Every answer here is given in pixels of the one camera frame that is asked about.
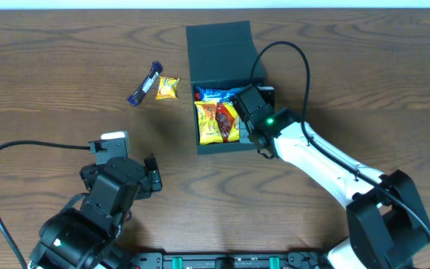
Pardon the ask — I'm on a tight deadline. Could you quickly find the large yellow snack bag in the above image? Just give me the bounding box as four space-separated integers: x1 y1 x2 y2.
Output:
224 102 240 142

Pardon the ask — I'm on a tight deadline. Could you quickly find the red candy bag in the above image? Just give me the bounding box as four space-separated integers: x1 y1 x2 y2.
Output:
216 100 232 143

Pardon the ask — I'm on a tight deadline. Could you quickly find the yellow orange snack packet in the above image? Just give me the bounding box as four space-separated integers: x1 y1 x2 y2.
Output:
194 101 223 146

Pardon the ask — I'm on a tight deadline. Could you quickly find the blue snack bar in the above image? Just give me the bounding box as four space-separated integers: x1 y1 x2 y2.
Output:
196 86 243 102

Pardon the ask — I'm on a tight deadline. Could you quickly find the dark green box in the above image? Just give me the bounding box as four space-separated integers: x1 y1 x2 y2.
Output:
186 21 266 155

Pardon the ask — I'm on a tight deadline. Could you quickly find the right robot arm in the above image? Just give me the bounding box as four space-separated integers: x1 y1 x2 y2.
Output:
237 105 430 269

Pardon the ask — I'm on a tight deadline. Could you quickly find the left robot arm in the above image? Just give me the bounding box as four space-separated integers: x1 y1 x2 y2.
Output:
28 155 162 268

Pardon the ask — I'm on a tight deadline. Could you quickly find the small yellow candy packet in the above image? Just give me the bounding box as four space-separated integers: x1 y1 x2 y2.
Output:
155 76 180 100

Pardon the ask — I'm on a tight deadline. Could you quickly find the dark blue candy bar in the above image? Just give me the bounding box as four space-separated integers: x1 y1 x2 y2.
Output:
127 61 163 106

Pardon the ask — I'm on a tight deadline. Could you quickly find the black mounting rail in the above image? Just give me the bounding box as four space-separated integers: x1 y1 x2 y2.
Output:
129 252 332 269

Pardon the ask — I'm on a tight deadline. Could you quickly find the left black cable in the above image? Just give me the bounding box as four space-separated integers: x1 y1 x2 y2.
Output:
0 140 91 269

